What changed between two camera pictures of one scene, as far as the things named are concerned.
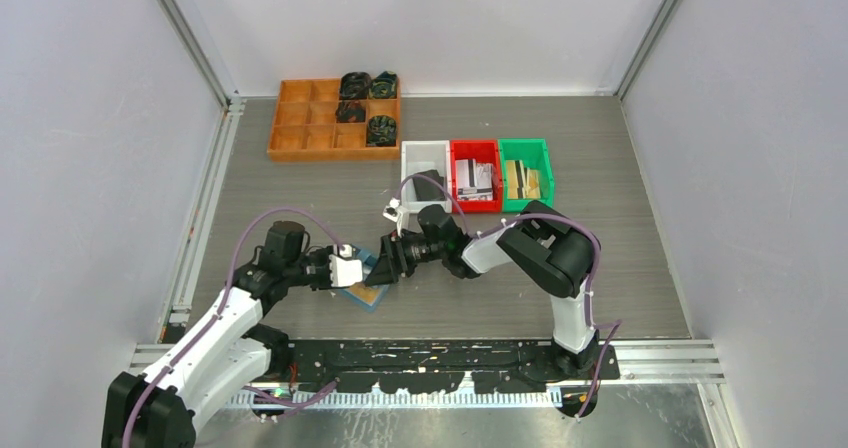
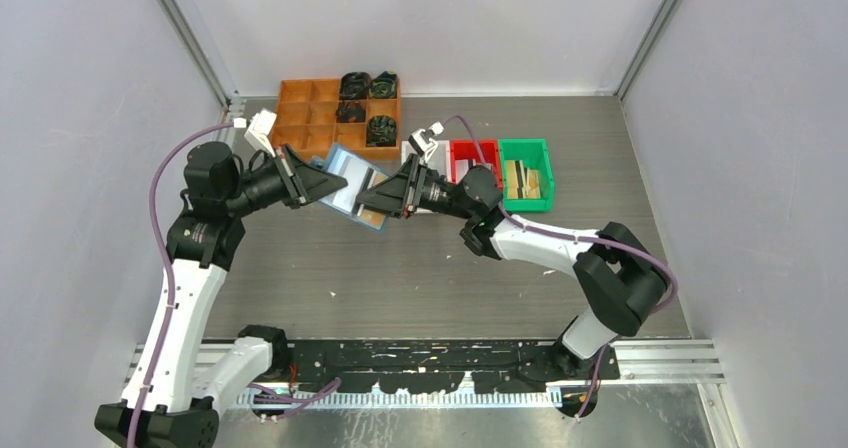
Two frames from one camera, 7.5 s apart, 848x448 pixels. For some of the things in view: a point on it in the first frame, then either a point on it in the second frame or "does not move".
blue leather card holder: (364, 294) -> (360, 173)
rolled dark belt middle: (351, 111) does not move
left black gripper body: (312, 269) -> (268, 185)
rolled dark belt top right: (383, 86) does not move
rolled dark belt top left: (355, 85) does not move
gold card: (363, 293) -> (370, 216)
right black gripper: (393, 260) -> (399, 195)
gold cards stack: (522, 183) does not move
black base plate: (439, 366) does not move
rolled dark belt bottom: (381, 131) does not move
